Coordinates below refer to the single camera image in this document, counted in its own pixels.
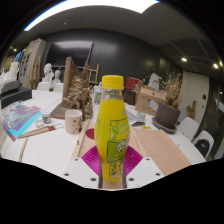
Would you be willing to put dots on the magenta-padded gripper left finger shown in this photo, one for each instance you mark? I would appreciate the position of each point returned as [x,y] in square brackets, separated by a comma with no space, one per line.
[83,170]

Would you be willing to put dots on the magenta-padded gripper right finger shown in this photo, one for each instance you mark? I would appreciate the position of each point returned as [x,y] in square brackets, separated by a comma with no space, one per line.
[141,170]

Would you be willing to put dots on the yellow drink bottle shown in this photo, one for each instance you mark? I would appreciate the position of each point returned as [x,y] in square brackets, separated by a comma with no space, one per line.
[111,126]

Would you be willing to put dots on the flat round red coaster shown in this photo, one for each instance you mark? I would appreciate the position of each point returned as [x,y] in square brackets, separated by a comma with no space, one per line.
[90,134]

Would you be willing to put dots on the small yellow block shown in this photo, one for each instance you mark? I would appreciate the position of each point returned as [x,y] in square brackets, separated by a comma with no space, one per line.
[146,127]

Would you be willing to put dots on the grey pot saucer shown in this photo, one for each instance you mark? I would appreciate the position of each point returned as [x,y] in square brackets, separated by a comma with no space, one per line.
[166,130]

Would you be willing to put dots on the cream dotted cup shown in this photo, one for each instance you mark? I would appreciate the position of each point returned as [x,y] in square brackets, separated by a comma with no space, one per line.
[73,121]

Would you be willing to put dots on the small glass jar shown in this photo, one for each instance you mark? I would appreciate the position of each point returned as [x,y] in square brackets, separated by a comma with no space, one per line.
[141,116]

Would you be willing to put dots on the dark potted dried plant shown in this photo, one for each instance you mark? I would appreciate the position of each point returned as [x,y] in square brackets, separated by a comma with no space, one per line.
[166,115]

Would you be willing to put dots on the white chair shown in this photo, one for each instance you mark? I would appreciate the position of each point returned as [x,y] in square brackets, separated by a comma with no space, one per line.
[187,128]
[58,88]
[203,143]
[43,86]

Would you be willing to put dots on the long wooden paintbrush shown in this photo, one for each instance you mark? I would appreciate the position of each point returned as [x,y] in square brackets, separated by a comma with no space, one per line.
[23,150]

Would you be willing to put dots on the small paint jar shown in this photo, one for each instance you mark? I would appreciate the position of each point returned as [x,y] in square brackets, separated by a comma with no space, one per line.
[46,118]

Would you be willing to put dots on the brown cardboard box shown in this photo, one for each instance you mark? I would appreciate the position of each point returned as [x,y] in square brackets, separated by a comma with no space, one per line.
[145,100]

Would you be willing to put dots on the brown twig sculpture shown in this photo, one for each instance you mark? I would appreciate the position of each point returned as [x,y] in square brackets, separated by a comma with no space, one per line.
[80,96]

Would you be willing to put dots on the clear green-label spray bottle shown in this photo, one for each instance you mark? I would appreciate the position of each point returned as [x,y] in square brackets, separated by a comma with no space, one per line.
[97,96]

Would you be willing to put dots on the wooden figure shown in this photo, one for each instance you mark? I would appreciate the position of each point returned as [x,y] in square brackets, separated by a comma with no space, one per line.
[191,110]

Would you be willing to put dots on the colourful book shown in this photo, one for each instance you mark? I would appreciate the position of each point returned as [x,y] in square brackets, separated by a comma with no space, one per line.
[20,118]

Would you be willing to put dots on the red box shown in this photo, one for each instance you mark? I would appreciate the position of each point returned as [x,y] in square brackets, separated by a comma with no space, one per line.
[132,83]

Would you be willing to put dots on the white plaster bust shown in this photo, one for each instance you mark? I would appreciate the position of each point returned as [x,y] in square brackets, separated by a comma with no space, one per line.
[48,72]
[57,78]

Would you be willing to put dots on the wooden easel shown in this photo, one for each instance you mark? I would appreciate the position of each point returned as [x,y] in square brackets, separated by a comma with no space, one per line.
[35,73]
[94,75]

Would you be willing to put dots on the large black box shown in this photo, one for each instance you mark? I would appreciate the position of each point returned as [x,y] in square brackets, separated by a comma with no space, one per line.
[16,98]

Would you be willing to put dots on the round ceiling spotlight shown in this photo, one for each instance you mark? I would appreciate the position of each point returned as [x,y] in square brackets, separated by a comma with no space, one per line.
[184,59]
[216,65]

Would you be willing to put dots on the white cabinet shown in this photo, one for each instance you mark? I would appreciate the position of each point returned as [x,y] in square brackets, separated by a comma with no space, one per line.
[31,61]

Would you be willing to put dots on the long ceiling light panel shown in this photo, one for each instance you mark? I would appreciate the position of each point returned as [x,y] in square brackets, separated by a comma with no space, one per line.
[100,5]

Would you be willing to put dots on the black wall screen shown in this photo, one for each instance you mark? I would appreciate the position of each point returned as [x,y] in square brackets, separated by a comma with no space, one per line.
[68,54]

